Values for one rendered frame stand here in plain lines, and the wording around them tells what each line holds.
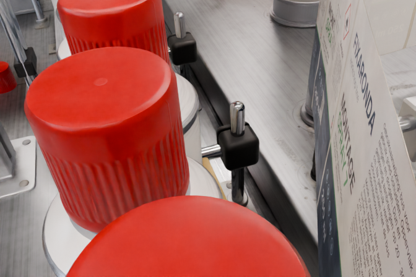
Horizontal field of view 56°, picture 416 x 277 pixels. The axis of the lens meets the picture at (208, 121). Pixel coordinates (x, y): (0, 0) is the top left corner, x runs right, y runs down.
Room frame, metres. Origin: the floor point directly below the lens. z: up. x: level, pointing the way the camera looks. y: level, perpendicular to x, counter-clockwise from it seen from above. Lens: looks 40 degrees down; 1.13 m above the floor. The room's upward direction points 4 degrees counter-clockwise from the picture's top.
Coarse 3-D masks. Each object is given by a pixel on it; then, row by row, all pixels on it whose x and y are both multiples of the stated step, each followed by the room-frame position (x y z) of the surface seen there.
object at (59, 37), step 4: (56, 20) 0.38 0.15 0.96; (56, 24) 0.37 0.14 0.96; (56, 28) 0.36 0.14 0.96; (56, 32) 0.35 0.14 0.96; (60, 32) 0.35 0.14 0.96; (56, 36) 0.34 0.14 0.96; (60, 36) 0.34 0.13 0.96; (56, 40) 0.34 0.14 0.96; (60, 40) 0.34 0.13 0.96; (56, 44) 0.33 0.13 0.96; (60, 44) 0.33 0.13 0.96; (56, 48) 0.32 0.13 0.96; (56, 52) 0.31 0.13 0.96; (56, 56) 0.31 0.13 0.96
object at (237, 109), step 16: (240, 112) 0.23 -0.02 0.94; (224, 128) 0.25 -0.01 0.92; (240, 128) 0.23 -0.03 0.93; (224, 144) 0.23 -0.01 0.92; (240, 144) 0.23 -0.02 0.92; (256, 144) 0.23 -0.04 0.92; (224, 160) 0.23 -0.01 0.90; (240, 160) 0.22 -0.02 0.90; (256, 160) 0.23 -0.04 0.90; (240, 176) 0.23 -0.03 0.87; (240, 192) 0.23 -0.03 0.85
